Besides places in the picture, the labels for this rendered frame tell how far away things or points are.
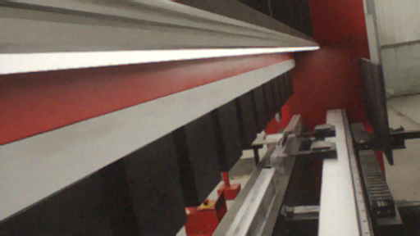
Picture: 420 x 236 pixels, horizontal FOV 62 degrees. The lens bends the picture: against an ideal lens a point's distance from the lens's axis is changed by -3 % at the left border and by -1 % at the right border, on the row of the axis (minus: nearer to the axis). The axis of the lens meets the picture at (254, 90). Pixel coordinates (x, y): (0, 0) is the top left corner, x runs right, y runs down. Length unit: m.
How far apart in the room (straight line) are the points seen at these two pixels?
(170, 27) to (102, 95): 0.29
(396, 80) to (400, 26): 1.30
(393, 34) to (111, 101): 8.69
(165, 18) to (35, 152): 0.24
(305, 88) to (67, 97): 2.39
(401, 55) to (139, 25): 8.93
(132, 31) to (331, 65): 2.57
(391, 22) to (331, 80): 6.41
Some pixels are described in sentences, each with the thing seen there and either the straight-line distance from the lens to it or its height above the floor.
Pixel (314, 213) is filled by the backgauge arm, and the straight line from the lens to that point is 1.36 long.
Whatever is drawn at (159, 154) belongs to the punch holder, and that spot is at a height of 1.31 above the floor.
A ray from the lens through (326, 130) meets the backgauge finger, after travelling 1.84.
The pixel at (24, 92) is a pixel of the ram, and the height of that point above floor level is 1.44.
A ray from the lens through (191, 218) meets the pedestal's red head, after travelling 1.68.
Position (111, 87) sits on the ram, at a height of 1.43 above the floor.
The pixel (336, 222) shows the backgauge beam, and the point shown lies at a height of 0.98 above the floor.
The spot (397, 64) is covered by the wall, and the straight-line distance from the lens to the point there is 9.05.
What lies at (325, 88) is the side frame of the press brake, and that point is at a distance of 2.72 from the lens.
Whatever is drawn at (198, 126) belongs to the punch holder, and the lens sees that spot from 0.73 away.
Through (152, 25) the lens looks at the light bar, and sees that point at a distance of 0.19.
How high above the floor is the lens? 1.44
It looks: 5 degrees down
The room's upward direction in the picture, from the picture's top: 9 degrees counter-clockwise
